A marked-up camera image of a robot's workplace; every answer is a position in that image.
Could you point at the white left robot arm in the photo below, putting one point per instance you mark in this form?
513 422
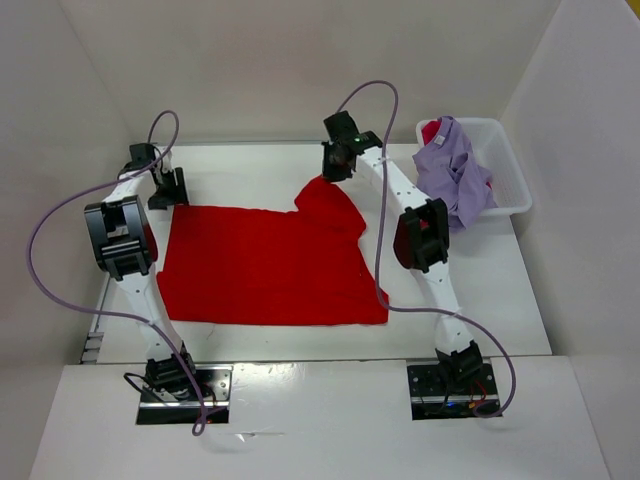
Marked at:
125 248

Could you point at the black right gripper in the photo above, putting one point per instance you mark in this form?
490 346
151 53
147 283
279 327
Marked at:
333 165

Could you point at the white plastic basket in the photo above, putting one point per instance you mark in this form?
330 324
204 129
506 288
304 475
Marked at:
494 152

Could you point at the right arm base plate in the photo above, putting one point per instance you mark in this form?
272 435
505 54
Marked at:
431 399

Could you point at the lilac t shirt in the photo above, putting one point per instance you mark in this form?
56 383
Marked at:
463 212

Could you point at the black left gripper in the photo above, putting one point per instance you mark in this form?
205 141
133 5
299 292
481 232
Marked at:
170 189

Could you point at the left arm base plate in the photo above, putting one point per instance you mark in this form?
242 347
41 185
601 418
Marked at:
160 407

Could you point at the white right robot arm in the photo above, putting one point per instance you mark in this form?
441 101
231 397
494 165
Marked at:
420 243

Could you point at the magenta t shirt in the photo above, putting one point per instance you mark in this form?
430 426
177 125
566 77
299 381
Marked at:
446 163

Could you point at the red t shirt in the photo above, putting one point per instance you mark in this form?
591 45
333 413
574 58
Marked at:
240 266

